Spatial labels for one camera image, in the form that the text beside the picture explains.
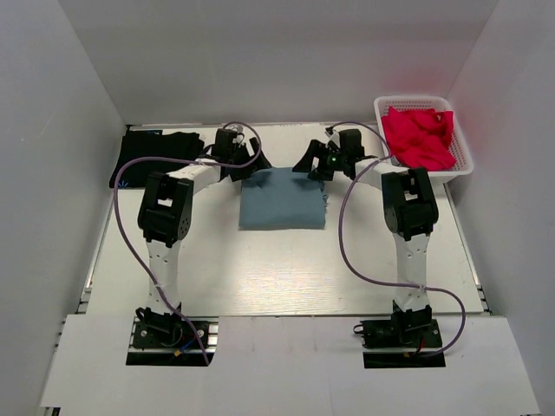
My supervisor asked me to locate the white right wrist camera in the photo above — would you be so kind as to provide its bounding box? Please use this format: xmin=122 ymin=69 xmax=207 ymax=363
xmin=324 ymin=127 xmax=341 ymax=152

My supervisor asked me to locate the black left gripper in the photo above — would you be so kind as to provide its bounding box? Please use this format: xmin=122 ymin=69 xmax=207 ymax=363
xmin=229 ymin=138 xmax=271 ymax=182

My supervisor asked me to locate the crumpled red t-shirt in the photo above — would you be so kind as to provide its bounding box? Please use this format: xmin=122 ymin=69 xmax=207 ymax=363
xmin=381 ymin=107 xmax=456 ymax=172

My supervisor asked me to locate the folded black t-shirt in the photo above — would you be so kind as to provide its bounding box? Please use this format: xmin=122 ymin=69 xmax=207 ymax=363
xmin=108 ymin=129 xmax=206 ymax=189

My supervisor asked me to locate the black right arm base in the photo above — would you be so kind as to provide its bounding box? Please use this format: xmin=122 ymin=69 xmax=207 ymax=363
xmin=353 ymin=304 xmax=446 ymax=369

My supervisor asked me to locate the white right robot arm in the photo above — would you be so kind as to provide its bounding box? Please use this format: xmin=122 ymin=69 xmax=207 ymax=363
xmin=293 ymin=127 xmax=439 ymax=346

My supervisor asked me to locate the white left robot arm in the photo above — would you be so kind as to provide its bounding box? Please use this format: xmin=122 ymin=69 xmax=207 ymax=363
xmin=138 ymin=128 xmax=271 ymax=315

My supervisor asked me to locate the teal blue t-shirt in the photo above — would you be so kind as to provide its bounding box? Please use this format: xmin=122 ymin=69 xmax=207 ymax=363
xmin=238 ymin=167 xmax=328 ymax=231

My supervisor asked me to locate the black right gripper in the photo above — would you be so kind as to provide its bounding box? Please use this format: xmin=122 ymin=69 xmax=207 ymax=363
xmin=293 ymin=140 xmax=348 ymax=182

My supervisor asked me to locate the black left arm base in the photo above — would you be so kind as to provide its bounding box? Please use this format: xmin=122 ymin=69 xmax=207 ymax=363
xmin=126 ymin=308 xmax=219 ymax=367

